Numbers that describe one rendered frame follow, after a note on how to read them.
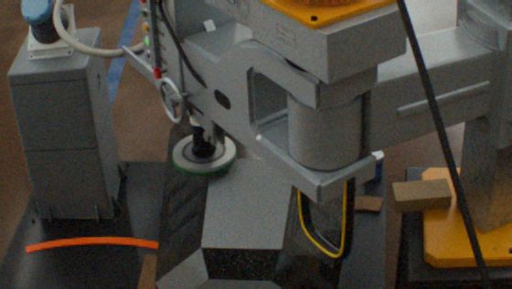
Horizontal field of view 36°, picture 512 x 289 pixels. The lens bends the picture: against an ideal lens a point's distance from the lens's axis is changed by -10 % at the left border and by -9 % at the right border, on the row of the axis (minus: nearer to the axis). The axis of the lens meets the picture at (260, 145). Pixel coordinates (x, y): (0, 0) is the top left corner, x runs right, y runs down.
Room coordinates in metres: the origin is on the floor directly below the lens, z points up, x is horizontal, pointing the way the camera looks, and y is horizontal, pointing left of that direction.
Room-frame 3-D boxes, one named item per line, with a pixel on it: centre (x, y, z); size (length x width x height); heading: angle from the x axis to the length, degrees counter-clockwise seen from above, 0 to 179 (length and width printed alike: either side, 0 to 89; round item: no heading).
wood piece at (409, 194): (2.14, -0.53, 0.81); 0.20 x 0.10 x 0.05; 90
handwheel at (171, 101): (2.20, 0.23, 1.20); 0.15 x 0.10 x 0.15; 33
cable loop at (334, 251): (1.81, -0.17, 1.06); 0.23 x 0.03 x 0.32; 33
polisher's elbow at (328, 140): (1.81, -0.17, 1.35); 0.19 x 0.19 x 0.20
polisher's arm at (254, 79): (2.03, -0.01, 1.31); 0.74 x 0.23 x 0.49; 33
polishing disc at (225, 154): (2.36, 0.19, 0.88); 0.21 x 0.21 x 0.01
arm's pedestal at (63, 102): (3.29, 0.92, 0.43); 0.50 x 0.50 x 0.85; 88
